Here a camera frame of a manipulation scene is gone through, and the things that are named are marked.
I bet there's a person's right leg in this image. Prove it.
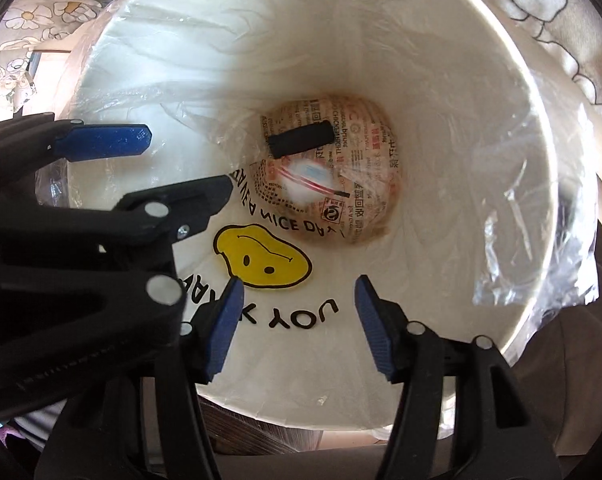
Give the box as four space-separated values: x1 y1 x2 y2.
501 220 602 480

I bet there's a black cylinder piece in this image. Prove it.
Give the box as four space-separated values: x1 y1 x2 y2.
267 121 334 157

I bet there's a red white wrapper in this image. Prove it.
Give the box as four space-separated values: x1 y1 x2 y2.
276 160 352 206

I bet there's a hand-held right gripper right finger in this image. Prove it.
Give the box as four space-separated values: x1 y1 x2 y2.
355 275 564 480

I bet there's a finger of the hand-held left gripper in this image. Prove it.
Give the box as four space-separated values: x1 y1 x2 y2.
0 175 234 416
0 112 153 231

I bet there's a floral bedsheet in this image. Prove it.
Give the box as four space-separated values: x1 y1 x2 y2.
0 0 602 136

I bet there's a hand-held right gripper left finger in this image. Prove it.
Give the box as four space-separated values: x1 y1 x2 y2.
38 276 245 480

